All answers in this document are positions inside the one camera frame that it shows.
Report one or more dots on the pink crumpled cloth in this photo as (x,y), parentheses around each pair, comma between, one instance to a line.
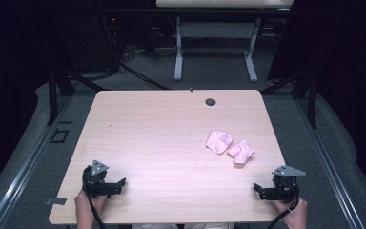
(242,152)
(219,141)

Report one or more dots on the aluminium floor rail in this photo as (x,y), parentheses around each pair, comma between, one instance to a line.
(22,171)
(333,171)

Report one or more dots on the person's right hand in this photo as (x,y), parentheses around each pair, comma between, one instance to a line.
(294,214)

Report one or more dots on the black metal frame stand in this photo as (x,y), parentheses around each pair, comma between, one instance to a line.
(305,92)
(57,89)

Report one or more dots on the person's left hand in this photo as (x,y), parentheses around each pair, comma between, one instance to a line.
(87,205)

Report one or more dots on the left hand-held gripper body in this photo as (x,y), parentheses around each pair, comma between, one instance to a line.
(97,186)

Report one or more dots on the grey tape piece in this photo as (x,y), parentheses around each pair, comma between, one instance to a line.
(55,201)

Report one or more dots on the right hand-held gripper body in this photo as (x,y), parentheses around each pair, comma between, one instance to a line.
(282,187)

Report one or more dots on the white desk with metal legs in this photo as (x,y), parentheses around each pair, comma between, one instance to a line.
(216,30)

